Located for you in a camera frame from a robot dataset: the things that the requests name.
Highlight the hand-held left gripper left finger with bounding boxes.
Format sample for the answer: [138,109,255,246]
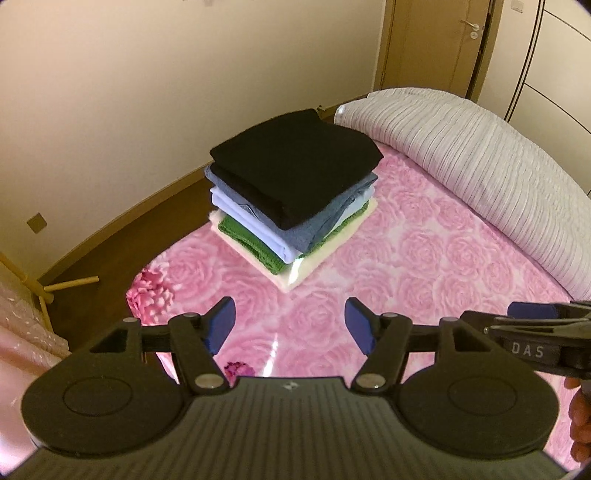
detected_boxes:
[88,296,237,392]

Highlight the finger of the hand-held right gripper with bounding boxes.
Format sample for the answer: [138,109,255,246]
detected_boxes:
[462,310,591,340]
[508,300,591,319]

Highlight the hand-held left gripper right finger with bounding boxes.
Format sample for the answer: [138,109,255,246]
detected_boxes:
[345,296,495,392]

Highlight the black garment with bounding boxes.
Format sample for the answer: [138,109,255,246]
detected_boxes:
[209,109,385,230]

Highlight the person's right hand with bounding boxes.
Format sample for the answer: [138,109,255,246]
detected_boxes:
[567,377,591,462]

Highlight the folded cream garment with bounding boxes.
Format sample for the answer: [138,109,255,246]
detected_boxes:
[210,198,379,291]

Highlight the folded green garment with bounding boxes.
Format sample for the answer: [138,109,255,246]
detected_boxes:
[217,199,370,275]

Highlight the pink floral blanket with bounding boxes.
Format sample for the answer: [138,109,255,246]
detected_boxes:
[126,141,591,467]

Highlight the folded light blue garment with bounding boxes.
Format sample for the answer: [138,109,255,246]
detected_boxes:
[210,185,305,265]

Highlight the folded blue-grey garment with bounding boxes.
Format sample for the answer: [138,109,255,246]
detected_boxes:
[204,165,378,252]

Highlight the wooden rack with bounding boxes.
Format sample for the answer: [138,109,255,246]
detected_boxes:
[0,251,99,330]

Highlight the grey striped duvet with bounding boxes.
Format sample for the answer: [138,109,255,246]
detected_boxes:
[333,88,591,301]

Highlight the pink patterned curtain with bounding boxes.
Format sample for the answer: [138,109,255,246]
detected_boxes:
[0,265,70,467]

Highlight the white wardrobe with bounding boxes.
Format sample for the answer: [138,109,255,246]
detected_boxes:
[475,0,591,195]

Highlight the wooden door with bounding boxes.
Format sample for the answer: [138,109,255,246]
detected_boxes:
[372,0,504,100]

